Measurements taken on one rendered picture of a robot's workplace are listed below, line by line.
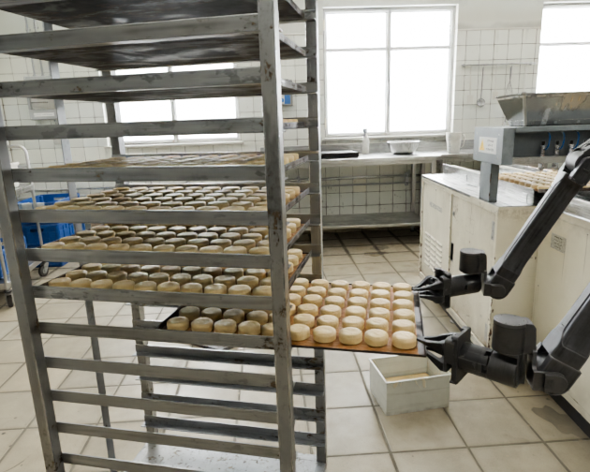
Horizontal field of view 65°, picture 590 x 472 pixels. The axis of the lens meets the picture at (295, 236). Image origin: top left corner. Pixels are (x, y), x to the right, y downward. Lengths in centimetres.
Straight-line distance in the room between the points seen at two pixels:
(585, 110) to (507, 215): 56
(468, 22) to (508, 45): 50
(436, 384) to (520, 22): 440
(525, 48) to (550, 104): 352
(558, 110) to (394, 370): 136
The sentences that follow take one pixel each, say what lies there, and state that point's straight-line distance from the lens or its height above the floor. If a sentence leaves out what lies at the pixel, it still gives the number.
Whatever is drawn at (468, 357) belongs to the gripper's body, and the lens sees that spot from 98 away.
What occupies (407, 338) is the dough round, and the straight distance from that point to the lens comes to 102.
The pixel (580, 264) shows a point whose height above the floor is 67.
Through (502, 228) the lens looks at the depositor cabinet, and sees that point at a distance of 228.
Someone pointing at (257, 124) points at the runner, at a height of 123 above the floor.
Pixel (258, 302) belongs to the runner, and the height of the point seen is 87.
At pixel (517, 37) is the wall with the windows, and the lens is 581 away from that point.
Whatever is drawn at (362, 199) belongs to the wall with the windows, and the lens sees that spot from 528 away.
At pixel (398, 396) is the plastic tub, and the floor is 9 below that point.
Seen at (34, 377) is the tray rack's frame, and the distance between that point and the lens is 131.
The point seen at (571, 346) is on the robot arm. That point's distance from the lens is 96.
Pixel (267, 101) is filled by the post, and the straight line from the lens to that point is 87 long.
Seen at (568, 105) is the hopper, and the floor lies 126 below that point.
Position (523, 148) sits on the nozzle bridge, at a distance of 235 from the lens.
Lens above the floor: 123
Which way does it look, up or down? 14 degrees down
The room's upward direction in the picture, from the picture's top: 2 degrees counter-clockwise
